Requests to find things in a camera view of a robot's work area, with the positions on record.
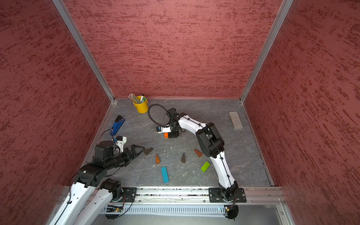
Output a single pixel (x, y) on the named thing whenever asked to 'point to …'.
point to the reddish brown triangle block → (200, 154)
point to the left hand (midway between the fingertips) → (140, 155)
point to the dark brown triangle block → (148, 151)
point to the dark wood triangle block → (183, 160)
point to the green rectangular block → (205, 167)
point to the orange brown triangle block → (158, 161)
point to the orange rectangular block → (166, 135)
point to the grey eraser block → (236, 120)
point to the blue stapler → (118, 122)
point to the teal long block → (165, 174)
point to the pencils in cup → (132, 96)
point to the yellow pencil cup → (142, 108)
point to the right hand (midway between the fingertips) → (170, 132)
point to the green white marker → (142, 98)
